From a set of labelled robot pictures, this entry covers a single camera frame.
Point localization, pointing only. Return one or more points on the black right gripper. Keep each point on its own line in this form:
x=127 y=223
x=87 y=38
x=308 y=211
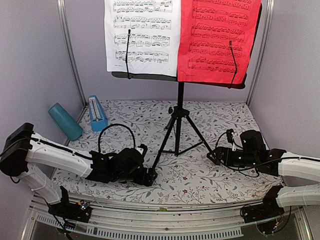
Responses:
x=220 y=150

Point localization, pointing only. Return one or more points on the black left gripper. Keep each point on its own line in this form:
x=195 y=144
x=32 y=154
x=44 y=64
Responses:
x=150 y=179

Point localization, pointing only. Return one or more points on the black music stand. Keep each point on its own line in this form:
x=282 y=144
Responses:
x=178 y=112

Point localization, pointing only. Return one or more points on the red sheet music paper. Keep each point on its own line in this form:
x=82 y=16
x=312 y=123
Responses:
x=216 y=41

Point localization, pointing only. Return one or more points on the white sheet music paper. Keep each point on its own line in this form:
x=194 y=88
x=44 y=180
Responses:
x=142 y=36

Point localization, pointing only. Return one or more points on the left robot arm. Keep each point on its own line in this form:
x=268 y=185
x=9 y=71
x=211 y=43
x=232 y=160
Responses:
x=25 y=148

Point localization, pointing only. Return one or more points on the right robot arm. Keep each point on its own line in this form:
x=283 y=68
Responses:
x=253 y=155

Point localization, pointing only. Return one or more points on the floral tablecloth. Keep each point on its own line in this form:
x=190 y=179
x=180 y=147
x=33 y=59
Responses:
x=188 y=179

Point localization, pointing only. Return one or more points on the blue metronome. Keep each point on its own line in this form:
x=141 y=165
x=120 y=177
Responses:
x=98 y=118

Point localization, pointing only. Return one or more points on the teal cylindrical cup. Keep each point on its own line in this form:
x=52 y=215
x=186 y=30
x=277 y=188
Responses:
x=65 y=122

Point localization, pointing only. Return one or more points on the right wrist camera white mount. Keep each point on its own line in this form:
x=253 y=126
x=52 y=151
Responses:
x=230 y=138

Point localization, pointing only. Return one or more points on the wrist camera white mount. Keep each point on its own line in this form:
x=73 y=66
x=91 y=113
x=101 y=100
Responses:
x=230 y=138
x=142 y=149

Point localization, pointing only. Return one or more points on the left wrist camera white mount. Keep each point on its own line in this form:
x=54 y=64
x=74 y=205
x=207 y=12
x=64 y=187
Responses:
x=142 y=149

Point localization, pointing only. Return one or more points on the aluminium front frame rail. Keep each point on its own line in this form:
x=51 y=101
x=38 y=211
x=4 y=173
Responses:
x=124 y=220

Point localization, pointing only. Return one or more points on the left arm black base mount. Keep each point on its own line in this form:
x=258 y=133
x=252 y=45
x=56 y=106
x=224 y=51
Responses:
x=79 y=211

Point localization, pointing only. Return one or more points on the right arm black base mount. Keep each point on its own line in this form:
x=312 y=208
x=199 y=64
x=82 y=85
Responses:
x=265 y=210

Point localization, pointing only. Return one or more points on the left aluminium corner post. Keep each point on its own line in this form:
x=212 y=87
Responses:
x=61 y=7

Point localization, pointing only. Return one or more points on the aluminium corner post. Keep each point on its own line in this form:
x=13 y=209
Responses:
x=61 y=7
x=259 y=47

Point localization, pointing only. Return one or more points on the right aluminium corner post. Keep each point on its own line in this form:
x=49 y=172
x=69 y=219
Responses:
x=259 y=47

